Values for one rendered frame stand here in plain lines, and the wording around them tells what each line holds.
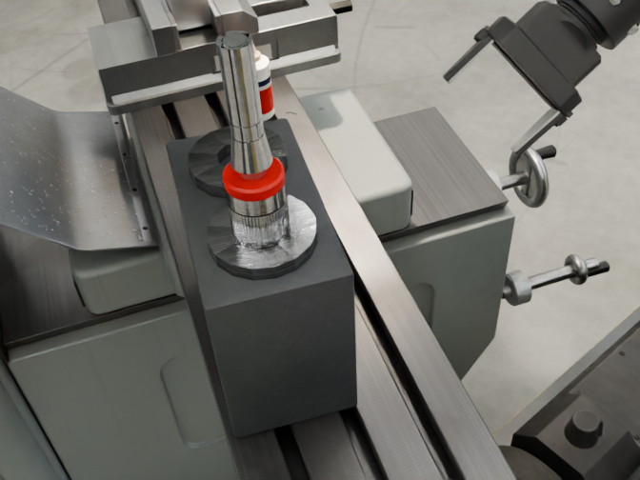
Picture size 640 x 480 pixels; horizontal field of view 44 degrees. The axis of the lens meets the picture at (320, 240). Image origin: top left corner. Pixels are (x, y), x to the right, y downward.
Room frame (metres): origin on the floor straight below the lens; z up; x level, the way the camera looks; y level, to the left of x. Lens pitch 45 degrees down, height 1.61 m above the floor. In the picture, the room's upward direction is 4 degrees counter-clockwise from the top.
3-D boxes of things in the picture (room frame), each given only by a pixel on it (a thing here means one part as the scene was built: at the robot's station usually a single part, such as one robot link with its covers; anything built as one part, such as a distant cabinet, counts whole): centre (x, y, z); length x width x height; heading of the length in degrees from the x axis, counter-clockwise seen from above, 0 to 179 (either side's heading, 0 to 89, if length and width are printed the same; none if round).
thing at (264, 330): (0.51, 0.06, 1.06); 0.22 x 0.12 x 0.20; 13
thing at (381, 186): (0.92, 0.13, 0.82); 0.50 x 0.35 x 0.12; 106
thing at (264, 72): (0.90, 0.07, 1.02); 0.04 x 0.04 x 0.11
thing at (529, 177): (1.06, -0.35, 0.66); 0.16 x 0.12 x 0.12; 106
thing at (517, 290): (0.93, -0.42, 0.54); 0.22 x 0.06 x 0.06; 106
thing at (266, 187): (0.46, 0.05, 1.22); 0.05 x 0.05 x 0.01
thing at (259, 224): (0.46, 0.05, 1.19); 0.05 x 0.05 x 0.05
